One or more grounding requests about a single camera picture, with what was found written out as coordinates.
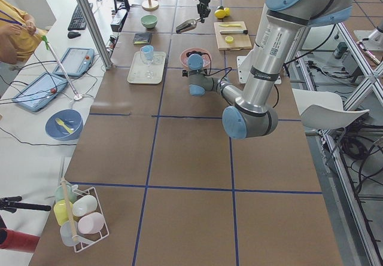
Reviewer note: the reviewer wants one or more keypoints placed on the teach pendant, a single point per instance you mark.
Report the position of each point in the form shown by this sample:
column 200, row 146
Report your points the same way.
column 40, row 92
column 77, row 61

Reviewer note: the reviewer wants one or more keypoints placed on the yellow cup in rack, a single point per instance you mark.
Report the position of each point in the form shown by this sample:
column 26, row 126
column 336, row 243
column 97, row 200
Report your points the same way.
column 60, row 212

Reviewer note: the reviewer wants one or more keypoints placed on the yellow lemon near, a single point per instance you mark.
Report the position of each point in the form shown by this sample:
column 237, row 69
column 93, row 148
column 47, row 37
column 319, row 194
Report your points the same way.
column 220, row 13

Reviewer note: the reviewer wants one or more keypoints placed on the grey cup in rack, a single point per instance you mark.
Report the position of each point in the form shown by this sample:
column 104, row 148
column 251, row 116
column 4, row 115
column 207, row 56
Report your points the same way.
column 66, row 235

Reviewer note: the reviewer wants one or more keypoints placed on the steel ice scoop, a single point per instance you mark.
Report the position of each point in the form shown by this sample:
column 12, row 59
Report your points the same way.
column 187, row 25

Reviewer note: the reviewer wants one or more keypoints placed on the red fire extinguisher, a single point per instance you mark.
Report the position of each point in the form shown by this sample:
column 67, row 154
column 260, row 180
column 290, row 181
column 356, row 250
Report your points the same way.
column 16, row 240

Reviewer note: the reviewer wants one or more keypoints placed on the cream bear tray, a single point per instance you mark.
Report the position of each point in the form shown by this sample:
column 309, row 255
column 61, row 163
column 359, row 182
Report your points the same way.
column 141, row 73

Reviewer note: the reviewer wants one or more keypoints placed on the green cup in rack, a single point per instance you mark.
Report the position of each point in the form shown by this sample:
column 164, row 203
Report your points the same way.
column 72, row 195

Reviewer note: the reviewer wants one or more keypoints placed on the pink bowl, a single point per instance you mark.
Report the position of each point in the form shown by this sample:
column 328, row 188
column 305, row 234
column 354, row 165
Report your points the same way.
column 194, row 60

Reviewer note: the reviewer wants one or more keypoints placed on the yellow lemon far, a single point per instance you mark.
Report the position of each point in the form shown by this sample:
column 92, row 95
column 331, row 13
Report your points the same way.
column 227, row 11

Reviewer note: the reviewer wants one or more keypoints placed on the light blue cup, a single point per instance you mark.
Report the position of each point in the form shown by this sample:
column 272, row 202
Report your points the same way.
column 147, row 53

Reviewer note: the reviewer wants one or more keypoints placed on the green bowl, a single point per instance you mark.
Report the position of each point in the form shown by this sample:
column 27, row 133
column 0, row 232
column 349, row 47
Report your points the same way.
column 149, row 21

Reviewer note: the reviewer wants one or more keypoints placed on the white cup rack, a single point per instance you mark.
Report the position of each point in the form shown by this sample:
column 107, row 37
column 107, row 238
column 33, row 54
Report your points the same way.
column 85, row 241

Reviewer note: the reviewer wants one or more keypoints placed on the wooden mug tree stand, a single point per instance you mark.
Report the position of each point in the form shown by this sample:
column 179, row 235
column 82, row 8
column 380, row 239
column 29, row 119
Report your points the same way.
column 150, row 5

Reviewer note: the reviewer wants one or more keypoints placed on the person in yellow shirt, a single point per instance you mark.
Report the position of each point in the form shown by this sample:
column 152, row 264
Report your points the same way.
column 19, row 34

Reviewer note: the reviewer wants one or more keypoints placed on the pink cup in rack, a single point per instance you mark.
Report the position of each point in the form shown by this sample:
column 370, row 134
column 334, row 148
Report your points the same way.
column 91, row 223

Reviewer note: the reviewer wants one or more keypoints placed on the yellow lemon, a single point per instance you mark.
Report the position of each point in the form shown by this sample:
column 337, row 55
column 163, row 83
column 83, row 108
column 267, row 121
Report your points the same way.
column 220, row 13
column 227, row 11

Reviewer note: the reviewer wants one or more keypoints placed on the white chair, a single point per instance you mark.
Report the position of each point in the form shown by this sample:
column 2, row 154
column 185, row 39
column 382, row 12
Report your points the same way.
column 323, row 110

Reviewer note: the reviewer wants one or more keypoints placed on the yellow plastic knife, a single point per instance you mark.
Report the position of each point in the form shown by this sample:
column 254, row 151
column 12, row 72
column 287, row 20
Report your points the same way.
column 230, row 25

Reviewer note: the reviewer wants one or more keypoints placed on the white cup in rack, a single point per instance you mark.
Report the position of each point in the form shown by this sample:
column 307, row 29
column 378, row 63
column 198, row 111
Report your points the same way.
column 84, row 205

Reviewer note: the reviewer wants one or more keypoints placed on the blue bowl off table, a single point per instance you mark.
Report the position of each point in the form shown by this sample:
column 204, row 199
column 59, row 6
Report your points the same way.
column 64, row 125

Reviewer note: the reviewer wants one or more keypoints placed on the aluminium frame post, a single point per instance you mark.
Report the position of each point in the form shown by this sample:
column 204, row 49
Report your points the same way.
column 95, row 33

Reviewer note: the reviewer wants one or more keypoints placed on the wooden cutting board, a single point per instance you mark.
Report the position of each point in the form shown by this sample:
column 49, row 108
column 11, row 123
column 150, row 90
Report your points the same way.
column 242, row 42

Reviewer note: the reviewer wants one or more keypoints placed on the black keyboard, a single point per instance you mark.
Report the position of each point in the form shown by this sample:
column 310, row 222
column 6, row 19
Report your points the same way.
column 77, row 22

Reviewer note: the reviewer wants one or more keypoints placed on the teach pendant near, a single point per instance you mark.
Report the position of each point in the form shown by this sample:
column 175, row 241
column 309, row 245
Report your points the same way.
column 40, row 92

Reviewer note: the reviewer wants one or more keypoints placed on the grey yellow cloth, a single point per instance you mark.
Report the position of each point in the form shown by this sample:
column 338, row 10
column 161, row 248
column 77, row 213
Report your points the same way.
column 142, row 38

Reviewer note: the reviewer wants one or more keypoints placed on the clear wine glass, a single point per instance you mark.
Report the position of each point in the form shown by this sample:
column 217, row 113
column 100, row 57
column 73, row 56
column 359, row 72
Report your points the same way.
column 146, row 62

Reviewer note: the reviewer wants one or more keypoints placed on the lemon half slice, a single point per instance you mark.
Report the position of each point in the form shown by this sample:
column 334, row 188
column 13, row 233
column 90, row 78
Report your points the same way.
column 229, row 39

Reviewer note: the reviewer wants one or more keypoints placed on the black computer mouse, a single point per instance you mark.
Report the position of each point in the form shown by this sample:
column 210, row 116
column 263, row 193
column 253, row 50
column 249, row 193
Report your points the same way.
column 73, row 34

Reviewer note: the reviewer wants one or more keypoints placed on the green tipped metal rod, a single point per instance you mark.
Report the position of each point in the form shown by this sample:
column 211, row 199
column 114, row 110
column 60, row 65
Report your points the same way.
column 77, row 95

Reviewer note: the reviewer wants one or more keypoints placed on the steel cylinder muddler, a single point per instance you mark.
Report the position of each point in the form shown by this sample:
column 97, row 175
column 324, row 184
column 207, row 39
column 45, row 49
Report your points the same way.
column 234, row 32

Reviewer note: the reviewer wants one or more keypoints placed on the black camera tripod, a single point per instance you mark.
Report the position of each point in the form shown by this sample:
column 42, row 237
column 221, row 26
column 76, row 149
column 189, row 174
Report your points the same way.
column 12, row 204

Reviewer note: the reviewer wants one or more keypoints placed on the teach pendant far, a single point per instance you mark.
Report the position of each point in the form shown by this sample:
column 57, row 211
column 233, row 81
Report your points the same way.
column 77, row 61

